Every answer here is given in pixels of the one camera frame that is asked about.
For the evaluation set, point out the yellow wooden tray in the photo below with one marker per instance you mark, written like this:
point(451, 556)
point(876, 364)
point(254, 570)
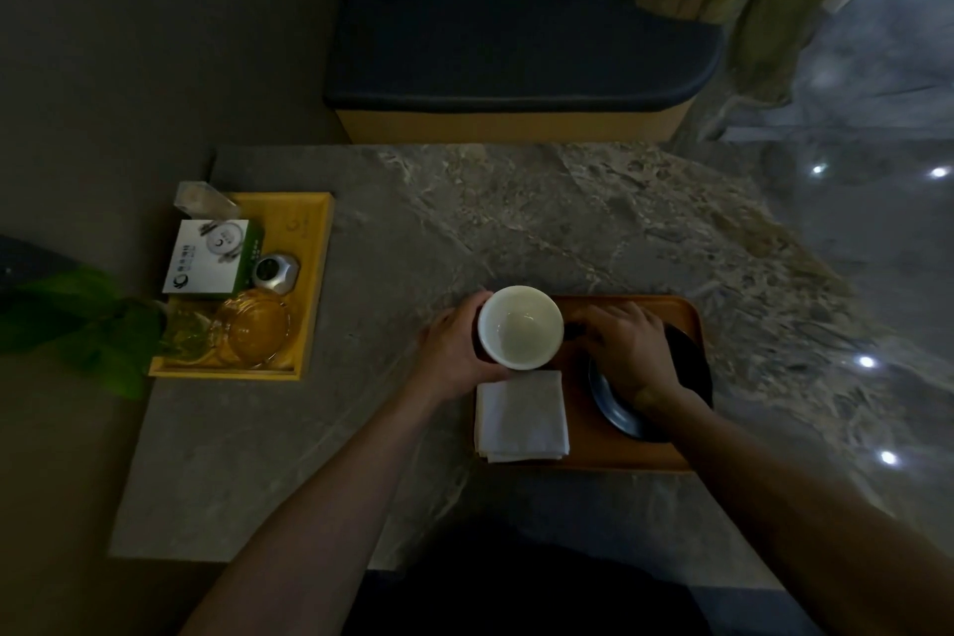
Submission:
point(298, 248)

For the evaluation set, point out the silver faceted lid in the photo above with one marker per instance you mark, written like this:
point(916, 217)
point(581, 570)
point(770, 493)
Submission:
point(276, 273)

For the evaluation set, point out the folded white napkin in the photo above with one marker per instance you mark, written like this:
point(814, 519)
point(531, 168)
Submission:
point(522, 416)

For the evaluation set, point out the person's left thumb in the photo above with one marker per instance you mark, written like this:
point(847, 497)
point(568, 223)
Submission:
point(477, 307)

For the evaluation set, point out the green leafy plant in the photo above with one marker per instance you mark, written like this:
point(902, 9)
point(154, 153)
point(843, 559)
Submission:
point(82, 322)

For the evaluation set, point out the white and green box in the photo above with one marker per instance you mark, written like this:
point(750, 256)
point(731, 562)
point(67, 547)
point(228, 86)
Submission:
point(211, 258)

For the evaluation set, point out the person's left hand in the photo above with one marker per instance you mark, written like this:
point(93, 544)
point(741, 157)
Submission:
point(447, 358)

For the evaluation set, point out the person's left forearm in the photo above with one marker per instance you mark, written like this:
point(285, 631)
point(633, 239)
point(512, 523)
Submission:
point(320, 516)

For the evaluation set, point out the person's right forearm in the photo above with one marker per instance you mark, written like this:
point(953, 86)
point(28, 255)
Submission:
point(797, 509)

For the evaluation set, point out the dark cushioned bench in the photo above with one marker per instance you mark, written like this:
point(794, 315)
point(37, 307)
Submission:
point(514, 47)

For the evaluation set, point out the brown wooden tray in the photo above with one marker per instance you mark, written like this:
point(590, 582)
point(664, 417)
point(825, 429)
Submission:
point(589, 427)

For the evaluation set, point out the person's dark trousers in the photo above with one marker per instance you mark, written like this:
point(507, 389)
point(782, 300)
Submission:
point(522, 583)

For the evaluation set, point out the white ceramic cup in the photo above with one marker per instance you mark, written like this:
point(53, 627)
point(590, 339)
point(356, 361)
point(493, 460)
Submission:
point(520, 327)

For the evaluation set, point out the person's right fingers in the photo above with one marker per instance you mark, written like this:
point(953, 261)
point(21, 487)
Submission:
point(592, 322)

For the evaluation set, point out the person's right hand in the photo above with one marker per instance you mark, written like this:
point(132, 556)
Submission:
point(630, 352)

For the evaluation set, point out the clear plastic packet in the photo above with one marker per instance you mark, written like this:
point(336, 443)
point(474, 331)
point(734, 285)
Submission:
point(205, 200)

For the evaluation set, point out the dark round saucer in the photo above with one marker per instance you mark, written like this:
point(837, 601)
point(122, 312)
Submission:
point(693, 374)

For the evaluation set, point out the clear glass teapot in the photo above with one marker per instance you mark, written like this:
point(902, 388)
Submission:
point(246, 330)

